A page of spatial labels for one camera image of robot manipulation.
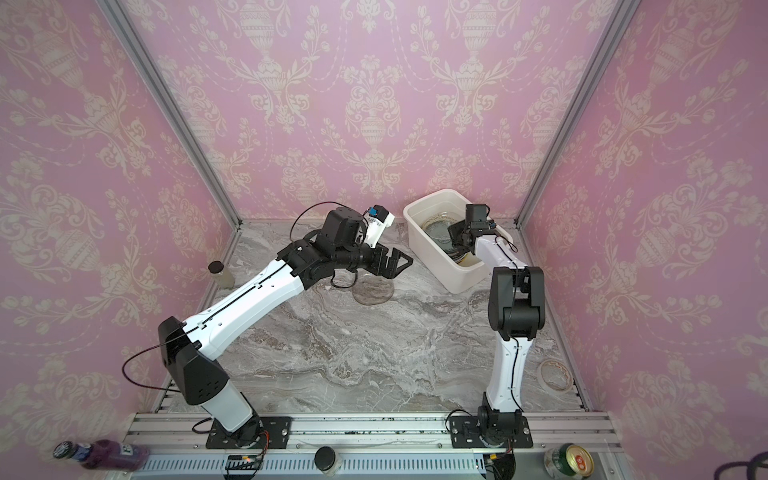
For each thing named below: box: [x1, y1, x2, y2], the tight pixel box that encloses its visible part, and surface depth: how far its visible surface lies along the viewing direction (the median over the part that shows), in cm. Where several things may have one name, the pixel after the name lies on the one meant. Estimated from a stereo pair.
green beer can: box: [544, 443, 595, 479], surface depth 64 cm
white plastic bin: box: [403, 189, 489, 294], surface depth 104 cm
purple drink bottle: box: [54, 439, 151, 471], surface depth 61 cm
